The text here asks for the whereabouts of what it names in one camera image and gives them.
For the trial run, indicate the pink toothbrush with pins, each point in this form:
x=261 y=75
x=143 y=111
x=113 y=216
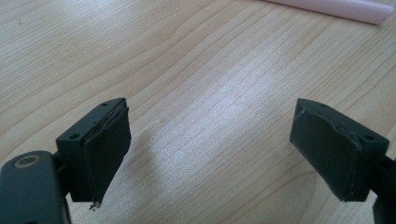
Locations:
x=336 y=8

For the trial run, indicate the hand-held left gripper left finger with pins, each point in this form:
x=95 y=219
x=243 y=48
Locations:
x=102 y=155

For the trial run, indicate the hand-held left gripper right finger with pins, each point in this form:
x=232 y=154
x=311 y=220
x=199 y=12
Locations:
x=330 y=149

